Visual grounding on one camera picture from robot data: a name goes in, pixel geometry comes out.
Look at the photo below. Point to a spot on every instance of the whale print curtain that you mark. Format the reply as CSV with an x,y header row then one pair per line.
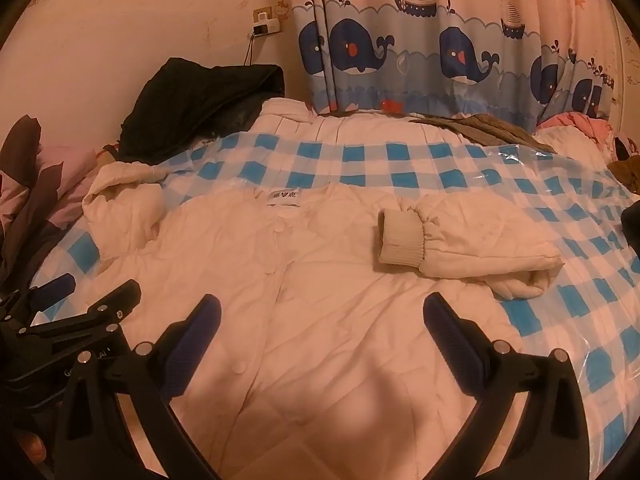
x,y
425,35

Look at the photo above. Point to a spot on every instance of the blue checkered plastic bed sheet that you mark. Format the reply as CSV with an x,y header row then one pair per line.
x,y
575,260

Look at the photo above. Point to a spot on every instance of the dark cloth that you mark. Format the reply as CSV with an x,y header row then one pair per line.
x,y
632,222

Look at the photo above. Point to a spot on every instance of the white duvet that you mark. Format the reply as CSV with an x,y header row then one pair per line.
x,y
360,122

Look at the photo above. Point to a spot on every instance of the olive cloth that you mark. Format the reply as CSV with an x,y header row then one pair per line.
x,y
629,172

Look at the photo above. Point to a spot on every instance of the pink cat wall sticker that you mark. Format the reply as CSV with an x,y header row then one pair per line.
x,y
281,10

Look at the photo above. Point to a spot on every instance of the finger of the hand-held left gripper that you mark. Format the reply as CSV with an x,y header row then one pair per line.
x,y
52,288
107,307

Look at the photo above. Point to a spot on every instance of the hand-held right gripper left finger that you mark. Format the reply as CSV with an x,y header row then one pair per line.
x,y
202,327

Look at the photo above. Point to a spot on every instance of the grey brown cloth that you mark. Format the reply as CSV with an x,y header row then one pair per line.
x,y
490,130

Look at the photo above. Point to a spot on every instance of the black jacket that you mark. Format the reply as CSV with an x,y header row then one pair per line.
x,y
190,100

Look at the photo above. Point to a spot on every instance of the pink clothes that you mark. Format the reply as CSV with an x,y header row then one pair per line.
x,y
580,125

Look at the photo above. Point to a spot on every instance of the pink and brown blanket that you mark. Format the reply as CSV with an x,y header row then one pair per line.
x,y
40,185

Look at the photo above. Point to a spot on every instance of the white quilted jacket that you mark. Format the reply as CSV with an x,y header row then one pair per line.
x,y
325,310

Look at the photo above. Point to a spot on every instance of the beige wall socket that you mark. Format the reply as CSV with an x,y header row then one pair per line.
x,y
262,12

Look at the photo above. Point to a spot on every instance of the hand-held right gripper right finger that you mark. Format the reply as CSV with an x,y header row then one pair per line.
x,y
447,330

